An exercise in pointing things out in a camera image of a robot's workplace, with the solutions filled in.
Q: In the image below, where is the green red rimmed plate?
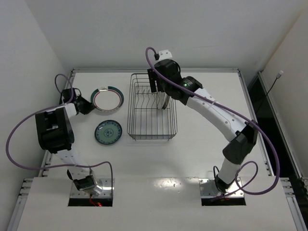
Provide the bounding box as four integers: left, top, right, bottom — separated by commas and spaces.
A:
162, 95, 170, 110
90, 86, 125, 113

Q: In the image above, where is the white plate grey rim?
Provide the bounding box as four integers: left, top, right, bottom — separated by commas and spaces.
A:
156, 92, 166, 110

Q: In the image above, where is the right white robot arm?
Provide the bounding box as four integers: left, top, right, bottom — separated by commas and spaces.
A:
154, 59, 257, 193

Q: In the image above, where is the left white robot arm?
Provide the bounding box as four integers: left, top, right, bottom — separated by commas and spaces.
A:
35, 88, 97, 194

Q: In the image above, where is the blue floral green plate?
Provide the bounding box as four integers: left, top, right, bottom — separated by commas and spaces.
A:
94, 120, 123, 146

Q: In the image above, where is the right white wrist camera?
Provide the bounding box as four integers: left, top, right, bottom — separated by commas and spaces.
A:
158, 50, 173, 61

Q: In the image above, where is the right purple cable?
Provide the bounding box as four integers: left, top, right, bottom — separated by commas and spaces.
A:
145, 47, 281, 202

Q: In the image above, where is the purple cable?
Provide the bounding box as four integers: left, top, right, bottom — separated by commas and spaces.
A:
5, 74, 114, 191
145, 47, 281, 202

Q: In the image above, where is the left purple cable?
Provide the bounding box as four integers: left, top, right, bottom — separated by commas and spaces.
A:
5, 74, 114, 191

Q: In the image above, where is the grey wire dish rack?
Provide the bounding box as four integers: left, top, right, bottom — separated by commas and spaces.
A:
127, 73, 178, 141

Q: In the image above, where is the aluminium table frame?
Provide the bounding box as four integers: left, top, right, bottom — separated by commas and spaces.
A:
5, 69, 308, 231

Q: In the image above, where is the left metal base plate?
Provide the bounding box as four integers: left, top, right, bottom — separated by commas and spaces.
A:
70, 179, 114, 199

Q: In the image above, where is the metal base plate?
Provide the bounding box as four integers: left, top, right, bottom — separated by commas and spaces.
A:
70, 179, 114, 199
199, 178, 244, 199

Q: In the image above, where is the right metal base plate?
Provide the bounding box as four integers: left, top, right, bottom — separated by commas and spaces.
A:
199, 178, 244, 199

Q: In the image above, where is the black cable white plug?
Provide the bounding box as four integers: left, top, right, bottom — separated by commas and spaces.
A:
256, 70, 284, 115

